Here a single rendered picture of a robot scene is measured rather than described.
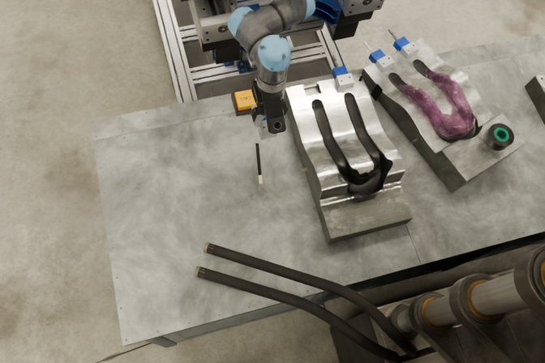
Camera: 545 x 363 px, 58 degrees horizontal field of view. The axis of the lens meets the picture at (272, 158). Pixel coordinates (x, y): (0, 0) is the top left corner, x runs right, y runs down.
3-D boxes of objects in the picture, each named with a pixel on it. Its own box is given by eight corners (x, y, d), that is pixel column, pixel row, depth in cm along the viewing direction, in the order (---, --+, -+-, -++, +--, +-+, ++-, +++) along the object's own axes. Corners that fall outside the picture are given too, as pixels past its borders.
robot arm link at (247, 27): (260, 14, 129) (285, 43, 126) (224, 33, 125) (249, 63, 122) (262, -7, 121) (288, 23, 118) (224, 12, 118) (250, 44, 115)
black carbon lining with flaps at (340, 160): (307, 103, 158) (311, 87, 150) (354, 94, 161) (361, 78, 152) (341, 203, 146) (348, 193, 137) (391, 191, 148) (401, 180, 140)
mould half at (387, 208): (282, 101, 166) (286, 79, 153) (354, 87, 170) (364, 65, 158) (327, 244, 148) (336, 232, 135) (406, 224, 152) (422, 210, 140)
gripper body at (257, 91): (276, 87, 141) (280, 63, 130) (284, 113, 138) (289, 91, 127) (250, 92, 140) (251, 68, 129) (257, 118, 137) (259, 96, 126)
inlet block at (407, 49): (381, 36, 176) (385, 27, 171) (392, 31, 177) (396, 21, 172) (403, 63, 172) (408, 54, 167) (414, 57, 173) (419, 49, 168)
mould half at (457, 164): (359, 77, 172) (367, 58, 162) (416, 47, 179) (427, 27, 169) (451, 193, 157) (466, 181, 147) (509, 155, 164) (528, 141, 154)
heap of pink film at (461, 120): (392, 89, 164) (400, 76, 157) (432, 66, 169) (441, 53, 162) (442, 150, 156) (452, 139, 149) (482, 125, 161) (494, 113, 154)
